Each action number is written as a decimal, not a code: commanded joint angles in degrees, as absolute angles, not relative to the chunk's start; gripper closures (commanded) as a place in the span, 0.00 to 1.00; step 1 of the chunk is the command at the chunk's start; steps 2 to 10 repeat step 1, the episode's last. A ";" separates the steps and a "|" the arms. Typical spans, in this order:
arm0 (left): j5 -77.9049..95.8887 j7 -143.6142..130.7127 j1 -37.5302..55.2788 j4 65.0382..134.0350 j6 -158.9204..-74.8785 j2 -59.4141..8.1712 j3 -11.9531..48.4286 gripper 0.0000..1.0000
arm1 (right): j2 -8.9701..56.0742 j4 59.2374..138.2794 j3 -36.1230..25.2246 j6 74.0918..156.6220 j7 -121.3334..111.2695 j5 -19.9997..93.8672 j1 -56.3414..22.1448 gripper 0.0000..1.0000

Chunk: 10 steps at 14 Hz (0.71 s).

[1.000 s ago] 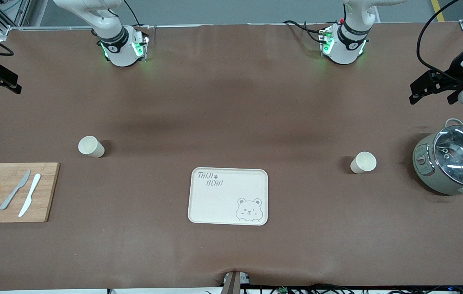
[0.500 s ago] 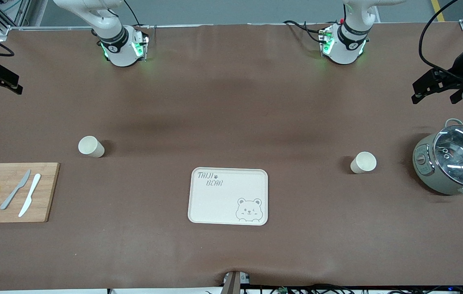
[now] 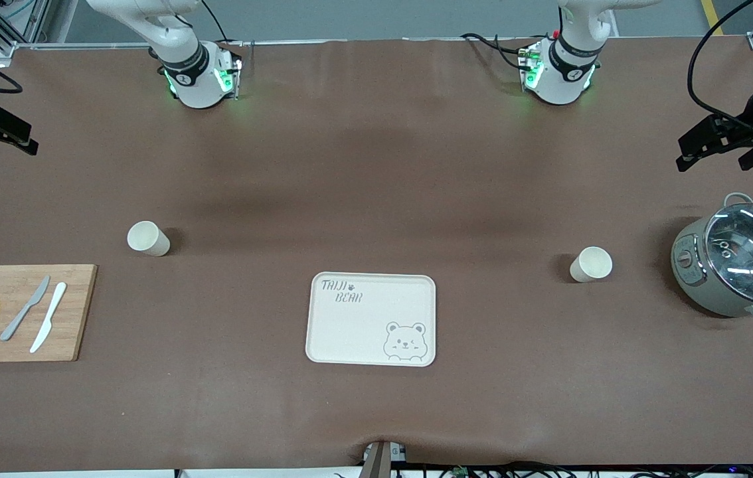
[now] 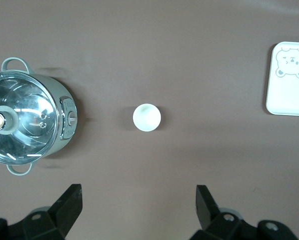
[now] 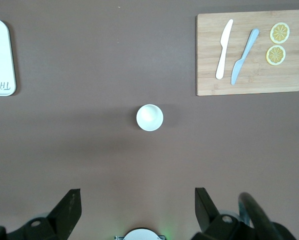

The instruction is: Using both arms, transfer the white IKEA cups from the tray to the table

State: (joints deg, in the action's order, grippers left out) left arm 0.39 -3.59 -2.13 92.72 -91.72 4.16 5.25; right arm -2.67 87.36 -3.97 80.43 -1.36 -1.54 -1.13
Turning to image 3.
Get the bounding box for black left arm base cables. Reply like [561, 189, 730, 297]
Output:
[461, 32, 531, 71]

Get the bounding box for white plastic knife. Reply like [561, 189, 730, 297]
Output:
[29, 282, 68, 354]

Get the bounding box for cream tray with bear print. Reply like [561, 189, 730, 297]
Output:
[305, 272, 437, 368]

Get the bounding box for glass pot lid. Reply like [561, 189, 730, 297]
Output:
[704, 203, 753, 306]

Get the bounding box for grey plastic knife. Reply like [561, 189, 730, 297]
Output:
[0, 276, 51, 342]

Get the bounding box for green electric cooking pot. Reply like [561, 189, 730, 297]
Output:
[671, 193, 753, 325]

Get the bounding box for white plastic cup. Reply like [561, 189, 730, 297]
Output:
[569, 246, 614, 283]
[127, 220, 171, 258]

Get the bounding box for grey metal camera bracket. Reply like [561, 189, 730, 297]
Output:
[362, 441, 407, 478]

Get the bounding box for black right arm base cable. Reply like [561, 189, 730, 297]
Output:
[201, 0, 246, 48]

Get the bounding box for wooden cutting board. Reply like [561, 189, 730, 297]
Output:
[0, 264, 98, 363]

